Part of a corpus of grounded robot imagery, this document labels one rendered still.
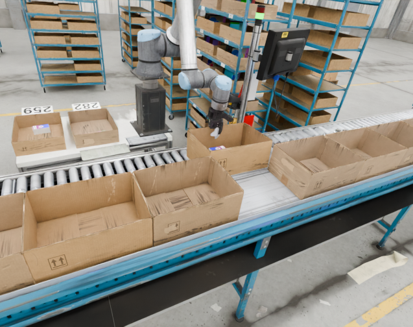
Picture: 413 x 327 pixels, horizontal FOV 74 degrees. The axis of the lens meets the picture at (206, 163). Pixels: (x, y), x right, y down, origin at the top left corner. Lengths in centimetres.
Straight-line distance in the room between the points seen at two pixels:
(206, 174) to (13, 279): 86
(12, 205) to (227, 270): 94
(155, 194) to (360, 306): 166
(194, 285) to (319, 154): 108
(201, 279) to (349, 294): 132
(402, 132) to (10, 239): 242
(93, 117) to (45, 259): 149
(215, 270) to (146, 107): 121
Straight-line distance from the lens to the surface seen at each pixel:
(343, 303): 232
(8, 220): 129
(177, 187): 134
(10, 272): 104
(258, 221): 123
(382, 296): 252
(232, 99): 200
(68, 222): 125
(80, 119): 231
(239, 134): 176
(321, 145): 182
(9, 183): 180
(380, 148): 209
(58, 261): 103
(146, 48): 194
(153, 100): 202
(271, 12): 256
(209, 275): 137
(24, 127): 234
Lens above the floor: 175
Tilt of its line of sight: 34 degrees down
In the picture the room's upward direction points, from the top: 7 degrees clockwise
